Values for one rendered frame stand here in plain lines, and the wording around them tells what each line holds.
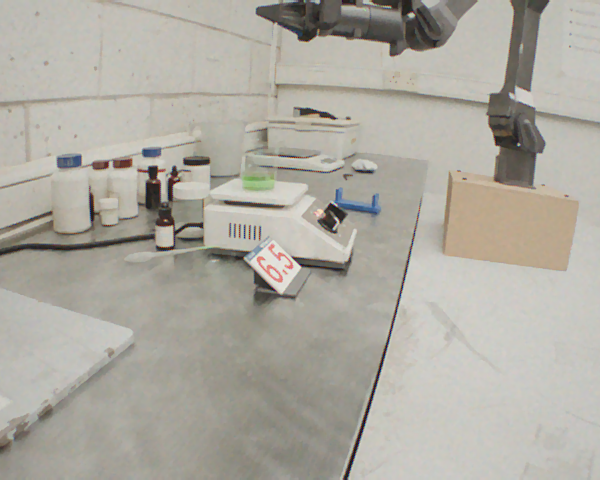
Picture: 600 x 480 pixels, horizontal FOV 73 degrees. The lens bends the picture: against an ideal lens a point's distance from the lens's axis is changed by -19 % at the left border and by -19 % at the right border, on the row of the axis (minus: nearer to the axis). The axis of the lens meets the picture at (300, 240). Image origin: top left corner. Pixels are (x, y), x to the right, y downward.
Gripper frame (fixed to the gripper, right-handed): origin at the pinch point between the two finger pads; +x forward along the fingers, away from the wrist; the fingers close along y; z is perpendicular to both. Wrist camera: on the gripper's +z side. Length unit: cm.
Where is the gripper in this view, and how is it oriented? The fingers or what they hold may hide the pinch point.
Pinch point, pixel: (280, 12)
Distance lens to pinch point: 68.7
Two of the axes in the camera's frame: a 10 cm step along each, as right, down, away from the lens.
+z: 0.7, -9.6, -2.8
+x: -9.8, -0.3, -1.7
